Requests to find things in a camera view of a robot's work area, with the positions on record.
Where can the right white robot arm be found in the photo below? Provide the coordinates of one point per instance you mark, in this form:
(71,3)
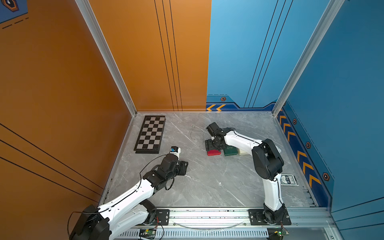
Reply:
(268,164)

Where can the playing card deck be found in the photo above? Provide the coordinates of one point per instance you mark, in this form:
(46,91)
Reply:
(289,180)

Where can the red booklet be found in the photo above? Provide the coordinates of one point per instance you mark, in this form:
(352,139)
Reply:
(214,152)

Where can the black white chessboard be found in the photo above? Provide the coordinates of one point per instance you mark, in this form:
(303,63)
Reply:
(150,135)

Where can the right circuit board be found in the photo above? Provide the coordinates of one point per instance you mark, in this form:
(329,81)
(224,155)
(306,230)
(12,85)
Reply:
(277,234)

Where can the aluminium corner post left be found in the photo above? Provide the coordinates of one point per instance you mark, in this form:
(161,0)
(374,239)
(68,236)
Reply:
(101,42)

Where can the left circuit board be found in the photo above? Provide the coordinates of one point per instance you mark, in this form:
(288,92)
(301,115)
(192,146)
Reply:
(147,234)

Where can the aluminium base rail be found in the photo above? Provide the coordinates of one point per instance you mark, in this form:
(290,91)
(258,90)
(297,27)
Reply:
(242,217)

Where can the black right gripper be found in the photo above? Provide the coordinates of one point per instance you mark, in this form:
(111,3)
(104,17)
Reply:
(208,143)

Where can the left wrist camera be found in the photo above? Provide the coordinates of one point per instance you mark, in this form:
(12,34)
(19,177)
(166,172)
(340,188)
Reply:
(175,151)

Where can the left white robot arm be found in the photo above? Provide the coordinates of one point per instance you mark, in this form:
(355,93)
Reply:
(108,221)

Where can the green booklet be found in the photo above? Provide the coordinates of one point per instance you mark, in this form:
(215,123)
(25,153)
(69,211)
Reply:
(230,151)

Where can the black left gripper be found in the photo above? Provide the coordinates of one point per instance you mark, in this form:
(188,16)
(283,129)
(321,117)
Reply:
(183,168)

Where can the aluminium corner post right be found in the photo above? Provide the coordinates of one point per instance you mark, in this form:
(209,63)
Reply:
(317,36)

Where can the aluminium corner post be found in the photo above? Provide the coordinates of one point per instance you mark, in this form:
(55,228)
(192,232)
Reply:
(317,36)
(101,42)

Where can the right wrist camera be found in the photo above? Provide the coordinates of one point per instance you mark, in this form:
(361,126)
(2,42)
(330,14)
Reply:
(214,130)

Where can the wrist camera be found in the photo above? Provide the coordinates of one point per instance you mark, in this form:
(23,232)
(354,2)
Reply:
(214,130)
(175,151)

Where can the circuit board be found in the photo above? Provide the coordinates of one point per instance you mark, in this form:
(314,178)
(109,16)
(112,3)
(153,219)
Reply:
(277,234)
(147,234)

